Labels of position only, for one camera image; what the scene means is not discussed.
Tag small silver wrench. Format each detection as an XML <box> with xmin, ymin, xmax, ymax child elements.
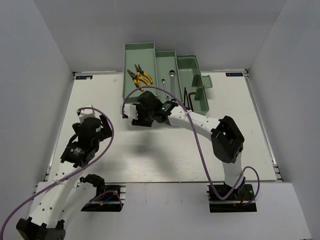
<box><xmin>161</xmin><ymin>79</ymin><xmax>170</xmax><ymax>100</ymax></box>

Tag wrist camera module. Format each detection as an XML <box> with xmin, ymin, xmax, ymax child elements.
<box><xmin>76</xmin><ymin>104</ymin><xmax>96</xmax><ymax>123</ymax></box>
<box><xmin>122</xmin><ymin>103</ymin><xmax>138</xmax><ymax>120</ymax></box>

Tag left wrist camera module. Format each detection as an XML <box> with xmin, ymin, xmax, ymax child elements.
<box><xmin>76</xmin><ymin>104</ymin><xmax>96</xmax><ymax>123</ymax></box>

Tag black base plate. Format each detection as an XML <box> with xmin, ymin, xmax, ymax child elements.
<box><xmin>81</xmin><ymin>183</ymin><xmax>126</xmax><ymax>213</ymax></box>
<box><xmin>206</xmin><ymin>184</ymin><xmax>257</xmax><ymax>213</ymax></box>

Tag left blue label sticker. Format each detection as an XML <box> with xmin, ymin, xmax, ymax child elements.
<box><xmin>75</xmin><ymin>75</ymin><xmax>93</xmax><ymax>80</ymax></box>

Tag bent brown hex key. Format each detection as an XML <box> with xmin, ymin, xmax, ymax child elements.
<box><xmin>188</xmin><ymin>92</ymin><xmax>196</xmax><ymax>112</ymax></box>

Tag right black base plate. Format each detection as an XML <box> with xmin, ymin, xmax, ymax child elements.
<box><xmin>206</xmin><ymin>184</ymin><xmax>257</xmax><ymax>213</ymax></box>

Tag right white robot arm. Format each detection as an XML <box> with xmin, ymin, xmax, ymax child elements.
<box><xmin>124</xmin><ymin>91</ymin><xmax>245</xmax><ymax>200</ymax></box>

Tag blue label sticker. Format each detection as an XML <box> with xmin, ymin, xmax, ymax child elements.
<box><xmin>225</xmin><ymin>72</ymin><xmax>244</xmax><ymax>77</ymax></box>
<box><xmin>75</xmin><ymin>75</ymin><xmax>93</xmax><ymax>80</ymax></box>

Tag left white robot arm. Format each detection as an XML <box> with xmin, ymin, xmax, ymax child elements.
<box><xmin>16</xmin><ymin>114</ymin><xmax>113</xmax><ymax>240</ymax></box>

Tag green cantilever toolbox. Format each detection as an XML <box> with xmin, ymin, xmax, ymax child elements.
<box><xmin>122</xmin><ymin>42</ymin><xmax>213</xmax><ymax>115</ymax></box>

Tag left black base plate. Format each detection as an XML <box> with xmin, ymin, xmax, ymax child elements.
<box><xmin>81</xmin><ymin>183</ymin><xmax>126</xmax><ymax>213</ymax></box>

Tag straight brown hex key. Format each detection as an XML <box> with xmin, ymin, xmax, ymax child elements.
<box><xmin>183</xmin><ymin>87</ymin><xmax>188</xmax><ymax>109</ymax></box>

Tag right blue label sticker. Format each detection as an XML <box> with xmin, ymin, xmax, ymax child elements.
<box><xmin>225</xmin><ymin>72</ymin><xmax>244</xmax><ymax>77</ymax></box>

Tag large silver ratchet wrench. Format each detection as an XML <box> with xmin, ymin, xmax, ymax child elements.
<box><xmin>169</xmin><ymin>69</ymin><xmax>176</xmax><ymax>95</ymax></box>

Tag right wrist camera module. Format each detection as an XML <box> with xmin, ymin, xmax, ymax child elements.
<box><xmin>122</xmin><ymin>103</ymin><xmax>138</xmax><ymax>120</ymax></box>

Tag yellow-handled pliers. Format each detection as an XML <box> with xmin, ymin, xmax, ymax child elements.
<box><xmin>127</xmin><ymin>69</ymin><xmax>150</xmax><ymax>92</ymax></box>
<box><xmin>134</xmin><ymin>64</ymin><xmax>154</xmax><ymax>85</ymax></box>

